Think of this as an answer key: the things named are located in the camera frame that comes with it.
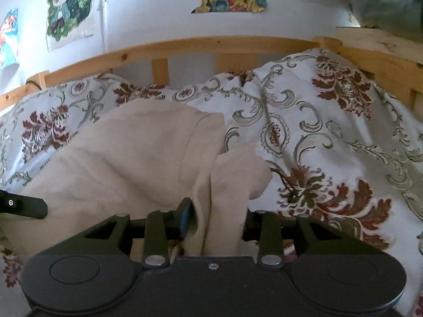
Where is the cartoon figure wall poster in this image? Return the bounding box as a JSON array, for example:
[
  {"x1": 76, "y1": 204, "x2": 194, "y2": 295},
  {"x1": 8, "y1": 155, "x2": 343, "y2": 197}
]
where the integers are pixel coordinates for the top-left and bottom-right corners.
[{"x1": 45, "y1": 0, "x2": 97, "y2": 52}]

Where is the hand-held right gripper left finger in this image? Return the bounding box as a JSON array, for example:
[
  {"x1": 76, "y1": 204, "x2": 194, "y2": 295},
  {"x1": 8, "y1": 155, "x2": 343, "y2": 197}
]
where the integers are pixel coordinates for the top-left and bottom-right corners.
[{"x1": 49, "y1": 197, "x2": 193, "y2": 269}]

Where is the beige garment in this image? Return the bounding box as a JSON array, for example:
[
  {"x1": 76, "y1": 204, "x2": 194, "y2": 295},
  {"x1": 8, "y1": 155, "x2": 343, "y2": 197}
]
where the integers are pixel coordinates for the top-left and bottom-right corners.
[{"x1": 3, "y1": 99, "x2": 273, "y2": 261}]

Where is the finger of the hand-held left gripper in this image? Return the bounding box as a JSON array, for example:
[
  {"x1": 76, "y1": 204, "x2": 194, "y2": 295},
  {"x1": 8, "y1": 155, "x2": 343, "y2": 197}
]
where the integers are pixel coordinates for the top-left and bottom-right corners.
[{"x1": 0, "y1": 190, "x2": 48, "y2": 220}]

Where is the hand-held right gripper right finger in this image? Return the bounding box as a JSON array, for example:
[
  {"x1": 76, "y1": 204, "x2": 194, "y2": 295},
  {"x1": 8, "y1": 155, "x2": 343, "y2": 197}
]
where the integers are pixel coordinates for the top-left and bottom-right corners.
[{"x1": 243, "y1": 209, "x2": 387, "y2": 269}]

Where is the wooden bed frame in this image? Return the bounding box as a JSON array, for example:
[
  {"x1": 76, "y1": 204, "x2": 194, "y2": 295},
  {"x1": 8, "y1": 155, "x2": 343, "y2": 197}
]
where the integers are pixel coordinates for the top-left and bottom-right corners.
[{"x1": 0, "y1": 26, "x2": 423, "y2": 113}]

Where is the blue orange cartoon wall poster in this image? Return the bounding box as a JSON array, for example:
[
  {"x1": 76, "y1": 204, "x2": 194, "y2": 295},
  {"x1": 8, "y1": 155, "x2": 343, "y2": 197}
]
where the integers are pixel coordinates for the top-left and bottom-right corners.
[{"x1": 0, "y1": 8, "x2": 20, "y2": 71}]

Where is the white wall pipe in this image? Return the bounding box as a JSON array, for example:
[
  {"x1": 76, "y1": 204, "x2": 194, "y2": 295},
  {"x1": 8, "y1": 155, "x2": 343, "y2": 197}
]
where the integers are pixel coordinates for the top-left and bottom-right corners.
[{"x1": 99, "y1": 0, "x2": 109, "y2": 54}]

